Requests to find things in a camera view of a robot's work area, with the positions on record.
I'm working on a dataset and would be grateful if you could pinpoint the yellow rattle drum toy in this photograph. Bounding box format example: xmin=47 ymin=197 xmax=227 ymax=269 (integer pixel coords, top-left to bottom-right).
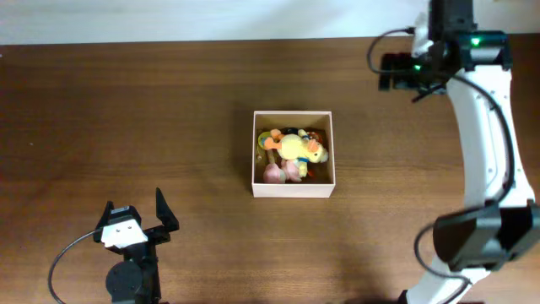
xmin=256 ymin=131 xmax=276 ymax=164

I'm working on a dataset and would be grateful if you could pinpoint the orange round toy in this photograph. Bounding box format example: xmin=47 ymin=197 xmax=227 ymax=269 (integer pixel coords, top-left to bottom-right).
xmin=307 ymin=132 xmax=324 ymax=144

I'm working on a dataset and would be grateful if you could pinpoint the pink pig toy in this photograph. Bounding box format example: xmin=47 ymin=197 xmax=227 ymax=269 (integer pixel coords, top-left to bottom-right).
xmin=263 ymin=160 xmax=313 ymax=184

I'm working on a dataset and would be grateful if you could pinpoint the yellow plush duck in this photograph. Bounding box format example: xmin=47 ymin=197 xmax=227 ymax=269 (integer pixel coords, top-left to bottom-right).
xmin=265 ymin=129 xmax=329 ymax=175

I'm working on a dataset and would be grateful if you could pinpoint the white cardboard box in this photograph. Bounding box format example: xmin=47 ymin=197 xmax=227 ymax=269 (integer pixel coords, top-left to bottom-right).
xmin=251 ymin=111 xmax=336 ymax=198

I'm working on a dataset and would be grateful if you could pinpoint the black round cap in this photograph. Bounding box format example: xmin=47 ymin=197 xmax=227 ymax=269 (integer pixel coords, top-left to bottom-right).
xmin=283 ymin=128 xmax=299 ymax=135

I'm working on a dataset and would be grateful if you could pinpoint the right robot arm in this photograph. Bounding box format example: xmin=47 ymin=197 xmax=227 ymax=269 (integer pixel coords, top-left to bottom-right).
xmin=374 ymin=0 xmax=539 ymax=304

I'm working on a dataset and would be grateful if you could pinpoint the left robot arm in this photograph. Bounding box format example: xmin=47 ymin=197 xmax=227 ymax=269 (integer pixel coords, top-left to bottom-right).
xmin=94 ymin=189 xmax=180 ymax=304

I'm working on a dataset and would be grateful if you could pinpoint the right black cable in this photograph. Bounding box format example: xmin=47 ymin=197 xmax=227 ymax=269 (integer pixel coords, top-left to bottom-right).
xmin=365 ymin=27 xmax=516 ymax=304

